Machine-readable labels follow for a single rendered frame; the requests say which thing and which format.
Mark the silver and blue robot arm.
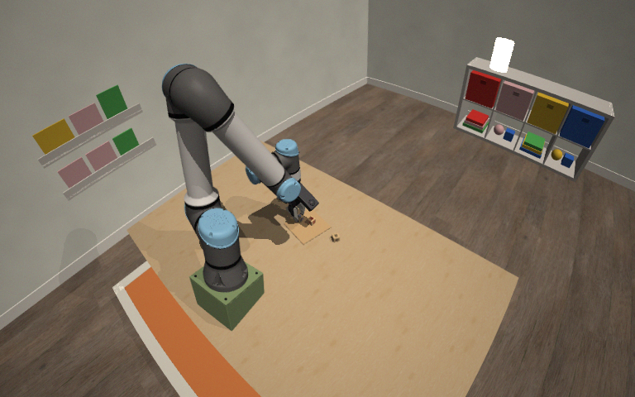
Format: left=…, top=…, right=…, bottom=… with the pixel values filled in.
left=162, top=64, right=319, bottom=292

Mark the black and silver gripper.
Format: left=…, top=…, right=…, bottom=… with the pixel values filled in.
left=286, top=199, right=305, bottom=222

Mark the tan square mat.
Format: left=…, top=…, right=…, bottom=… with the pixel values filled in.
left=284, top=210, right=331, bottom=245

